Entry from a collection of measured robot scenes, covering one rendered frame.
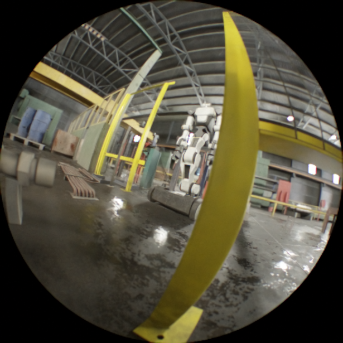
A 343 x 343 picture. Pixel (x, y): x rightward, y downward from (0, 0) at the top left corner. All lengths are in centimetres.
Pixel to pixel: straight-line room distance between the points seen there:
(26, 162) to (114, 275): 43
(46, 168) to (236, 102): 50
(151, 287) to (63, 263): 26
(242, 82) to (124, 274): 51
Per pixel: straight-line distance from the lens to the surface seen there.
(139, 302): 36
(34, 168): 47
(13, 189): 50
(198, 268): 15
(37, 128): 409
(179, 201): 110
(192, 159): 125
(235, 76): 22
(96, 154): 249
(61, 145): 394
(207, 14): 1103
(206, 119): 154
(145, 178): 223
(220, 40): 1155
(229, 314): 42
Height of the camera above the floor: 31
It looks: 4 degrees up
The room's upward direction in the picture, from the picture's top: 16 degrees clockwise
